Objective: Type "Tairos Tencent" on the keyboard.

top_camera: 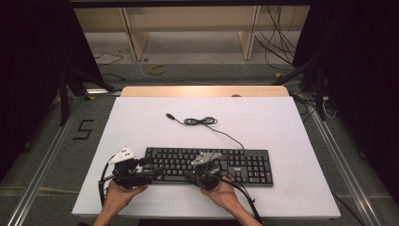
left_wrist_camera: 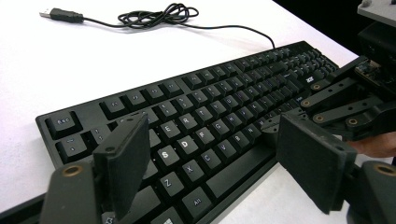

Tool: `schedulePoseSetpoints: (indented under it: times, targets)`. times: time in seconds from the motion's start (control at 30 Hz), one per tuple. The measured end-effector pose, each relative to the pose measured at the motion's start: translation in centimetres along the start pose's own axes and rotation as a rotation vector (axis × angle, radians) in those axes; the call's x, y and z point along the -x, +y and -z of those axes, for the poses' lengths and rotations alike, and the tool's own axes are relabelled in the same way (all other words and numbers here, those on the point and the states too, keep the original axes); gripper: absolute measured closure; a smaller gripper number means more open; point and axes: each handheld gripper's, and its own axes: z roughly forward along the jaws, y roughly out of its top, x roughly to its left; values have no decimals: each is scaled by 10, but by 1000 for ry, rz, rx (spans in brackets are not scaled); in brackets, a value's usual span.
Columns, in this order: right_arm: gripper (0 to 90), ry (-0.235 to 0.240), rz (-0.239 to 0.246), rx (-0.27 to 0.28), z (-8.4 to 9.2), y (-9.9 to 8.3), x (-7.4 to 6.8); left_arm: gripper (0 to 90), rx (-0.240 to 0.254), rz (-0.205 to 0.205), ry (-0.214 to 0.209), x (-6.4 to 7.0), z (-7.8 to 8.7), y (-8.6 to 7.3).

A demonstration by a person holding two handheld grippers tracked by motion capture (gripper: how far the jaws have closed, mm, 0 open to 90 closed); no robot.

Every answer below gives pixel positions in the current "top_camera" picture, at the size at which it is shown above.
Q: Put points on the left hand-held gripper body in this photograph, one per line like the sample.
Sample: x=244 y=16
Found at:
x=122 y=156

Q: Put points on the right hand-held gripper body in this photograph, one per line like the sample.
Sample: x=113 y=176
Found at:
x=207 y=157

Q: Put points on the black keyboard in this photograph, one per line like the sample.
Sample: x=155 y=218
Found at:
x=251 y=166

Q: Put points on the person's right hand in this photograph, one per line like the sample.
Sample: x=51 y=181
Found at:
x=226 y=194

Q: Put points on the person's left hand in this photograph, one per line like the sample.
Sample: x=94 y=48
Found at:
x=117 y=197

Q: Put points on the white board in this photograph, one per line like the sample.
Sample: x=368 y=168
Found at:
x=251 y=125

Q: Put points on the small dark round object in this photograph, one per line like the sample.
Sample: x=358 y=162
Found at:
x=236 y=95

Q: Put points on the wooden table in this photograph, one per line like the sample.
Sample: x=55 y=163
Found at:
x=188 y=91

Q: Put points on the black tripod stand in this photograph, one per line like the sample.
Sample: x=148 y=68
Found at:
x=320 y=94
x=64 y=103

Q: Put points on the yellow tape roll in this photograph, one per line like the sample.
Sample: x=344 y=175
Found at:
x=156 y=69

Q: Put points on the dark curtain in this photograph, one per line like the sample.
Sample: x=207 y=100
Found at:
x=31 y=78
x=360 y=78

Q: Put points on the wooden shelf unit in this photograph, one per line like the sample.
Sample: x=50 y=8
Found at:
x=188 y=19

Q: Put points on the metal floor rail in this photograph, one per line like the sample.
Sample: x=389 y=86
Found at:
x=342 y=166
x=40 y=169

